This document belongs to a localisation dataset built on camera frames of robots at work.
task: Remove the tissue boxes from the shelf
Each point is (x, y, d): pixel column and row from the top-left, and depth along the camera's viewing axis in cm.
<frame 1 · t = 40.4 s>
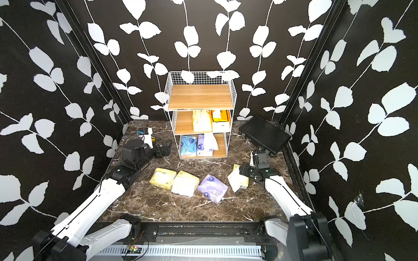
left hand: (164, 139, 76), fingers open
right hand: (242, 165, 87), fingers open
light yellow tissue pack: (163, 178, 90), point 4 cm above the table
orange-yellow tissue pack: (185, 184, 88), point 4 cm above the table
purple tissue pack: (213, 188, 86), point 5 cm above the table
pale yellow tissue pack: (237, 180, 90), point 4 cm above the table
black carrying case: (269, 135, 120), on the table

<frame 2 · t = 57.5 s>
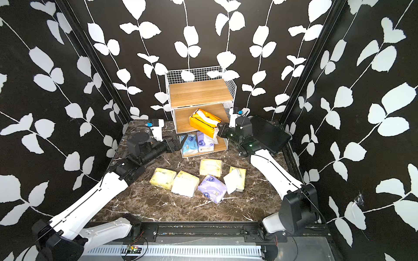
left hand: (181, 133, 69), fingers open
right hand: (215, 121, 78), fingers closed
yellow tissue pack middle shelf: (210, 166, 94), point 4 cm above the table
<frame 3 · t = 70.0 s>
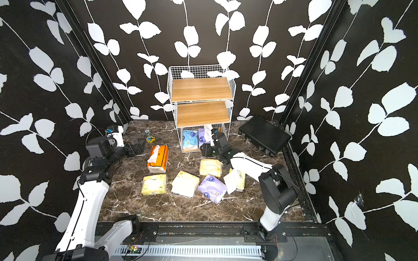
left hand: (137, 138, 74), fingers open
right hand: (200, 145, 88), fingers open
light yellow tissue pack: (154, 184, 88), point 4 cm above the table
orange tissue pack: (157, 162, 92), point 7 cm above the table
yellow clock toy: (150, 137, 113), on the table
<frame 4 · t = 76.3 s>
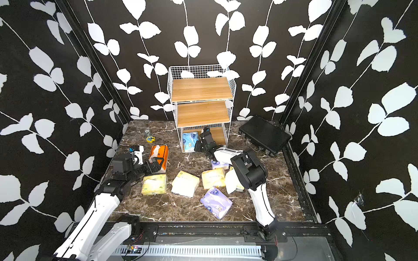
left hand: (157, 159, 79), fingers open
right hand: (193, 142, 100), fingers closed
purple tissue pack: (217, 204, 80), point 5 cm above the table
yellow tissue pack middle shelf: (213, 178, 88), point 6 cm above the table
